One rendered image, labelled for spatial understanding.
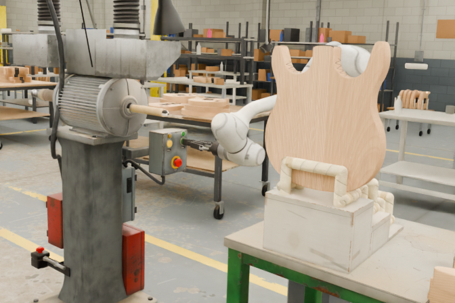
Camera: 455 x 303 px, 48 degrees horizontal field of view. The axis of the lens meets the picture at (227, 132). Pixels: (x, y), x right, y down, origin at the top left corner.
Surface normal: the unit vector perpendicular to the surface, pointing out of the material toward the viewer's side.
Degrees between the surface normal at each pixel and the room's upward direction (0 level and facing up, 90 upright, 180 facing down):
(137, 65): 90
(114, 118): 94
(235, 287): 90
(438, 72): 90
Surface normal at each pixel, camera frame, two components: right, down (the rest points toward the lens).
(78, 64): -0.63, 0.11
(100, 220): 0.77, 0.13
